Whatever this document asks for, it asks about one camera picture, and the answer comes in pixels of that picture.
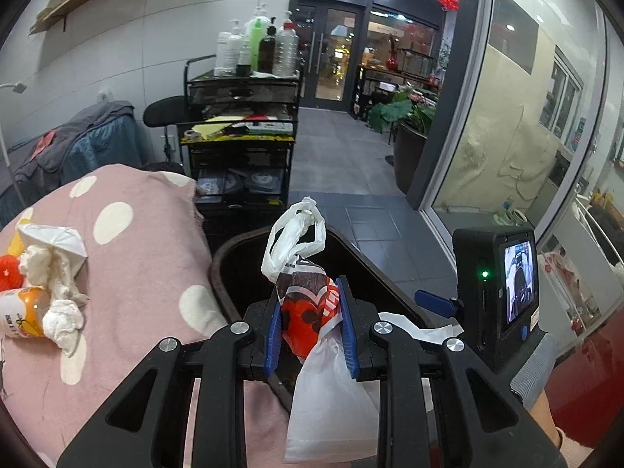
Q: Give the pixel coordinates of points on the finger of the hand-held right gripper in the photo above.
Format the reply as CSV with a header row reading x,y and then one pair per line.
x,y
434,301

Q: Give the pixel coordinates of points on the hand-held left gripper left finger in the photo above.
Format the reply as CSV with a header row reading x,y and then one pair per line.
x,y
272,341

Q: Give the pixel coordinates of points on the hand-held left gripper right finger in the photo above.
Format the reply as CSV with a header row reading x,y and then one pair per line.
x,y
348,336

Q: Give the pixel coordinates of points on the white red printed plastic bag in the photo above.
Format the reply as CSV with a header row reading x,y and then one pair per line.
x,y
331,399

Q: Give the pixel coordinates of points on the dark brown trash bin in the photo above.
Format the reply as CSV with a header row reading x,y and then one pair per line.
x,y
243,278

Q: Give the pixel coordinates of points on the white tissue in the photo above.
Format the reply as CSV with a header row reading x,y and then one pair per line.
x,y
46,268
63,324

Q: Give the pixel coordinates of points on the orange foam net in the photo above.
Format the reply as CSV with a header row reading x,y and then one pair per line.
x,y
9,270

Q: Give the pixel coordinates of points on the person's right forearm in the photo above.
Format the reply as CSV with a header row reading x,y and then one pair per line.
x,y
534,370

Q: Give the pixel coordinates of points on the white red patterned bag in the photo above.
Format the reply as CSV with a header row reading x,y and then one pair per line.
x,y
568,282

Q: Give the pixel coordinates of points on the red glossy cabinet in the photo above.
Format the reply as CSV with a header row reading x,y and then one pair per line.
x,y
585,385

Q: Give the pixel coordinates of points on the potted green plant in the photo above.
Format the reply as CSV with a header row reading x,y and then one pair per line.
x,y
409,151

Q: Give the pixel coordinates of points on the pink polka-dot blanket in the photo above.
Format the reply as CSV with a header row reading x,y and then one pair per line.
x,y
136,263

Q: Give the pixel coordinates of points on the white green flat box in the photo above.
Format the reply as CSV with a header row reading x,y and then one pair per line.
x,y
268,126

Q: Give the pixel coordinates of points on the yellow pad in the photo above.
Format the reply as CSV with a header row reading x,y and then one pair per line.
x,y
212,129

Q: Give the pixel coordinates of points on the dark display table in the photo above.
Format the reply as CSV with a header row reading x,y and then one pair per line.
x,y
390,78

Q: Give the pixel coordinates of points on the red vase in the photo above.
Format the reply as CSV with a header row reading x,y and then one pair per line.
x,y
392,63

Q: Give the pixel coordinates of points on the white paper wrapper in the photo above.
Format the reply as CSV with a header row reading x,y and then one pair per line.
x,y
53,239

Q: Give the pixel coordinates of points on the black mesh cart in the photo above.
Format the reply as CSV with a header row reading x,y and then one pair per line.
x,y
243,92

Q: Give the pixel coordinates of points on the blue quilted bed cover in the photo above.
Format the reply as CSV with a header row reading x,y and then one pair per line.
x,y
107,148

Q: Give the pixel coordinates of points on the black stool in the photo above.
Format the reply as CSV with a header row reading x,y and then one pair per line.
x,y
163,109

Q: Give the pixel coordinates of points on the glass double door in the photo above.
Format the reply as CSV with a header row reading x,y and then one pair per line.
x,y
331,58

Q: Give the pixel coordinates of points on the small black box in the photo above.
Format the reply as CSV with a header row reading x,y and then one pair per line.
x,y
243,70

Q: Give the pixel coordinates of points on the small yellow wrapper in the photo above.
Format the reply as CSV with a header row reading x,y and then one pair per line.
x,y
17,243

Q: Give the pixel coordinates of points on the grey cloth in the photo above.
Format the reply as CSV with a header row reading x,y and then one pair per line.
x,y
73,136

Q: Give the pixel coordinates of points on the brown bottle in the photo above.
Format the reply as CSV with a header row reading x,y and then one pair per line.
x,y
267,53

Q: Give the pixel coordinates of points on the clear bottle red cap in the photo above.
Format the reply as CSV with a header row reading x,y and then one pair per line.
x,y
286,53

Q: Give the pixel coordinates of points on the small translucent bottle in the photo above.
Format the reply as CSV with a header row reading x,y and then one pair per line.
x,y
243,53

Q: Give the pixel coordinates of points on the red hanging decoration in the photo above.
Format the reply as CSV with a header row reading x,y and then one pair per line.
x,y
448,1

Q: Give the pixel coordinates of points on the green pump bottle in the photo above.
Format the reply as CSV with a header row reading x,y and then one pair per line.
x,y
256,44

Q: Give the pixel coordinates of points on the white wall socket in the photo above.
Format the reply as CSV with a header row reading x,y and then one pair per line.
x,y
104,95

